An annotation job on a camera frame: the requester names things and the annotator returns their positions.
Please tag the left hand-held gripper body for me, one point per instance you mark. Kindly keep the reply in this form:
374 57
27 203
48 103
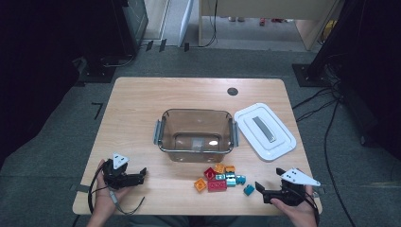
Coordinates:
116 179

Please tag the brown transparent storage box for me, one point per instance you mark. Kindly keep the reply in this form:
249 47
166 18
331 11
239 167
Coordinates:
170 126

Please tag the person's left hand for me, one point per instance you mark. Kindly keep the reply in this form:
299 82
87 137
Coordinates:
102 201

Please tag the black cabinet with glass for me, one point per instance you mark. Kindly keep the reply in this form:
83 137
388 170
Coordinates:
132 28

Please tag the black curtain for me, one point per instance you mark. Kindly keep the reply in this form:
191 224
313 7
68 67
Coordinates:
31 63
372 63

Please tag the orange square brick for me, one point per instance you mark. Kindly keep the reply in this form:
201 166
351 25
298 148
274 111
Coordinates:
200 184

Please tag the orange toy brick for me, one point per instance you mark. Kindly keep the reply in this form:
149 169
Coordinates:
230 168
219 167

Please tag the light wooden desk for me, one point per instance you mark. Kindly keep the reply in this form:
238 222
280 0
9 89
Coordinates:
268 8

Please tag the white panel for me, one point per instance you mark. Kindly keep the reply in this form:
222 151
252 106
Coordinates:
186 22

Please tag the small red object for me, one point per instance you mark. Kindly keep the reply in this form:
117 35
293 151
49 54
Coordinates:
262 21

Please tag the blue toy brick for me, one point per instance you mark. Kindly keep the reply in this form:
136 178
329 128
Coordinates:
249 189
240 179

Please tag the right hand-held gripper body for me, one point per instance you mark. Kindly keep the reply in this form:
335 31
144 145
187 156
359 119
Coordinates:
290 195

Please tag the small teal toy brick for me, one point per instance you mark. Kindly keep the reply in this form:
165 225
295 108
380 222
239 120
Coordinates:
220 177

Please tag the red long toy brick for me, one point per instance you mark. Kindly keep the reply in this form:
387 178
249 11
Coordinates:
217 185

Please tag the light cyan toy brick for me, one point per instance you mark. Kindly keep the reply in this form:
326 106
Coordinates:
231 182

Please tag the black floor tape strip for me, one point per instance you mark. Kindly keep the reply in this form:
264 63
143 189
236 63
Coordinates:
149 45
186 47
162 45

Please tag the black stand base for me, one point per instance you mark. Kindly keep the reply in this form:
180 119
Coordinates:
302 77
97 74

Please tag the red square toy brick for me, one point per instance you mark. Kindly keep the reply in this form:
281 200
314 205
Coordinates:
209 173

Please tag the grey tape strip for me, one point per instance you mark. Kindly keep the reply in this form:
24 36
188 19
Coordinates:
80 188

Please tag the person's right hand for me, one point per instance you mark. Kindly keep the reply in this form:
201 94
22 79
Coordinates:
302 211

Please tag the yellow object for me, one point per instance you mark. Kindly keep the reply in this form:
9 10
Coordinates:
329 30

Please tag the white box lid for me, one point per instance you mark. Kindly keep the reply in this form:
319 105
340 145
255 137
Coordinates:
277 148

